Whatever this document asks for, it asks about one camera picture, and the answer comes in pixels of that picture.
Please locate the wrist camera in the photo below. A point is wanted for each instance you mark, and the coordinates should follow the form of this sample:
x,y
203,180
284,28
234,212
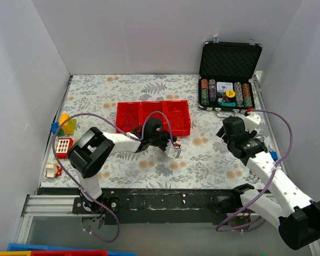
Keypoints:
x,y
172,151
251,121

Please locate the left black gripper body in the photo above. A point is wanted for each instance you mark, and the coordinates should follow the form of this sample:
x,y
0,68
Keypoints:
x,y
165,138

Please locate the blue toy brick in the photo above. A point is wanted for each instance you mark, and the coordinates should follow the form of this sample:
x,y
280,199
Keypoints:
x,y
54,127

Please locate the yellow dealer chip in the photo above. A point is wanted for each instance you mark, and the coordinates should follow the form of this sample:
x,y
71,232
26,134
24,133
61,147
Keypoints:
x,y
230,94

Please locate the teal card box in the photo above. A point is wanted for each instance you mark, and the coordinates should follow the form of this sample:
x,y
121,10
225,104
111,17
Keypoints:
x,y
228,104

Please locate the red storage bin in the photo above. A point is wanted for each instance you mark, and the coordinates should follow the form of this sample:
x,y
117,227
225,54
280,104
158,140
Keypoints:
x,y
69,253

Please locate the small blue block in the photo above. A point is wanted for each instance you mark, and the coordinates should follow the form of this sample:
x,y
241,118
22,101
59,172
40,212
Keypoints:
x,y
274,155

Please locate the yellow storage bin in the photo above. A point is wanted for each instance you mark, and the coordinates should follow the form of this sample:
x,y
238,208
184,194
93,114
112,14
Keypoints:
x,y
15,253

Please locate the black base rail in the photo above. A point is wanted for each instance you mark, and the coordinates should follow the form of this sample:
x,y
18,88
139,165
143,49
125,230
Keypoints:
x,y
170,205

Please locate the yellow toy brick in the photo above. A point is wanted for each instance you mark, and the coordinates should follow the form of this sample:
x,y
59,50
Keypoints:
x,y
65,116

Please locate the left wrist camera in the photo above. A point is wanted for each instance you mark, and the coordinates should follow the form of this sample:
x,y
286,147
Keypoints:
x,y
172,151

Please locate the red three-compartment tray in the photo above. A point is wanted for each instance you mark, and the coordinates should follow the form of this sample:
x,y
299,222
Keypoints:
x,y
173,113

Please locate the playing card deck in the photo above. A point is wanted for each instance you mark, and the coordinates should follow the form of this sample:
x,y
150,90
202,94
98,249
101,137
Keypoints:
x,y
223,87

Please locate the small white red toy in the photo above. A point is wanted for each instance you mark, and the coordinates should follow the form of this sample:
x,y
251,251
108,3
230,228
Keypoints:
x,y
53,171

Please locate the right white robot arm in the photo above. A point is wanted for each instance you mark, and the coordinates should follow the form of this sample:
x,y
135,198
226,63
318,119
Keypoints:
x,y
293,213

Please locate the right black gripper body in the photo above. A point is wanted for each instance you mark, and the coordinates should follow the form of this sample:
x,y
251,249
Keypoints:
x,y
228,137

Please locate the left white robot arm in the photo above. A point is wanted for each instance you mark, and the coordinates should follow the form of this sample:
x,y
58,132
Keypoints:
x,y
89,154

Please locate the red white toy block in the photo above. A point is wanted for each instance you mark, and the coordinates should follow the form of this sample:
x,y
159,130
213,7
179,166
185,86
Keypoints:
x,y
63,146

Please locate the green toy brick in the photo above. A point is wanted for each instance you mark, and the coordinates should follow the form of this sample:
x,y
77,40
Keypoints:
x,y
69,126

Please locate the black poker chip case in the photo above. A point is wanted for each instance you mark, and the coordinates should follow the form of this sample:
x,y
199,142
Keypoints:
x,y
227,62

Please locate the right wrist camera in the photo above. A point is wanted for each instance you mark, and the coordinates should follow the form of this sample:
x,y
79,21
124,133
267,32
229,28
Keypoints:
x,y
251,121

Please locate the blue storage bin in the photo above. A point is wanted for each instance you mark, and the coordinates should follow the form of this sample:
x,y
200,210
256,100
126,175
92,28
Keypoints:
x,y
31,247

